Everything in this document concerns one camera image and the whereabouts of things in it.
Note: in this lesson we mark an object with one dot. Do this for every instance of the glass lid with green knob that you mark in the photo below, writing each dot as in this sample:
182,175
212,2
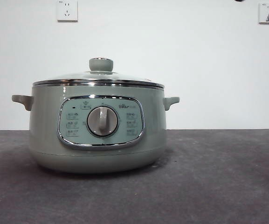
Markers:
101,65

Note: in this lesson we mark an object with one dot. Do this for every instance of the pale green electric cooking pot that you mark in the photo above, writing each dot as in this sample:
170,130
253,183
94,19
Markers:
45,121

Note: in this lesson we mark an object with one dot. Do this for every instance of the white wall socket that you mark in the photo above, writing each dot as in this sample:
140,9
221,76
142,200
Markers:
263,14
67,11

